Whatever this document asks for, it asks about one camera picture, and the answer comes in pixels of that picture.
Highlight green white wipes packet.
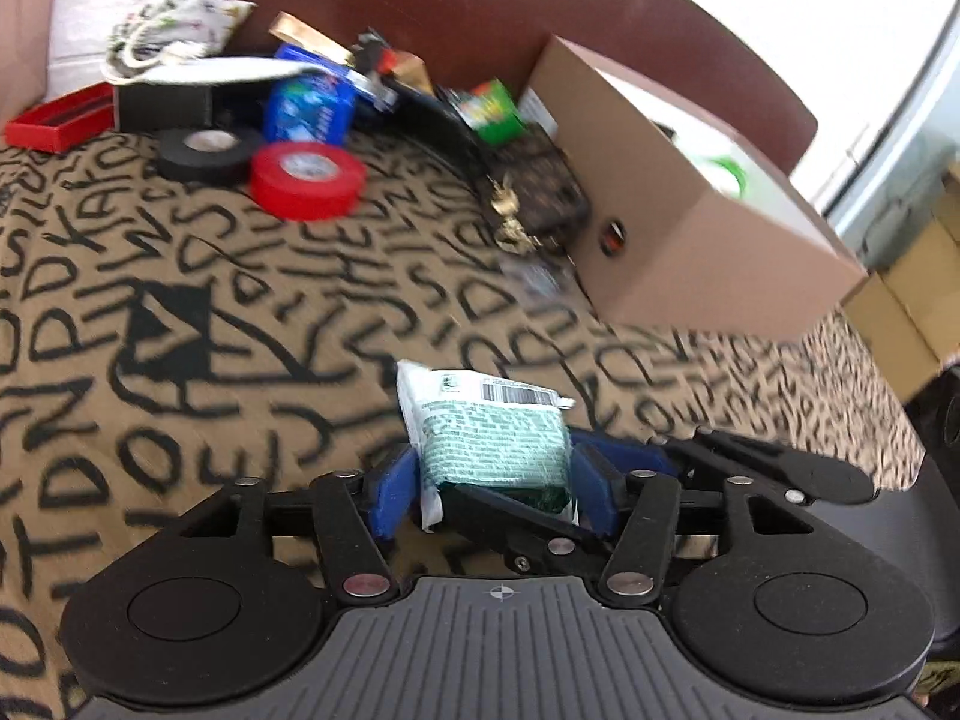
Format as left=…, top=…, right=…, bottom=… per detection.
left=395, top=361, right=576, bottom=532

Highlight green mosquito repellent bottle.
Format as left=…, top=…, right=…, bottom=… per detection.
left=698, top=158, right=748, bottom=200

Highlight cardboard carton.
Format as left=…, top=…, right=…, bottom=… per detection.
left=843, top=163, right=960, bottom=403

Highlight clear crystal trinket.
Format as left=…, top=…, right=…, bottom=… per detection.
left=503, top=259, right=569, bottom=302

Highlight brown cardboard storage box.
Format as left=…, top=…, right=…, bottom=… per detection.
left=521, top=37, right=866, bottom=340

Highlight lettered leopard tablecloth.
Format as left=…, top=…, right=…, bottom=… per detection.
left=2, top=133, right=924, bottom=718

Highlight brown monogram pouch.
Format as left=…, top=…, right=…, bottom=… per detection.
left=473, top=125, right=590, bottom=255

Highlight red tape roll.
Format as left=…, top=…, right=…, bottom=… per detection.
left=249, top=142, right=366, bottom=221

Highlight green snack packet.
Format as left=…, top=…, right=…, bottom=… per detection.
left=452, top=80, right=526, bottom=146

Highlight black tape roll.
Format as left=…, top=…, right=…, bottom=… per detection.
left=155, top=128, right=265, bottom=185

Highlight blue medicine box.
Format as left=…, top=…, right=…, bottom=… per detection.
left=273, top=44, right=399, bottom=111

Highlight blue card pack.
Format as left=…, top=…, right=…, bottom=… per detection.
left=263, top=73, right=356, bottom=146

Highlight black box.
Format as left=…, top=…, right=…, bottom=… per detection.
left=112, top=83, right=213, bottom=133

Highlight dark brown wooden board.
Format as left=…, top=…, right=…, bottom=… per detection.
left=229, top=0, right=817, bottom=172

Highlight red tray box lid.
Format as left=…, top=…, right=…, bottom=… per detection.
left=3, top=83, right=114, bottom=154

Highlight white round cloth pad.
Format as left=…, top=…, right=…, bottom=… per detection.
left=104, top=57, right=325, bottom=86

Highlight gold wrapped bar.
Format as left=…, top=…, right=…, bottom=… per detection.
left=268, top=11, right=353, bottom=67

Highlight printed drawstring pouch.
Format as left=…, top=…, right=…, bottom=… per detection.
left=101, top=0, right=257, bottom=85

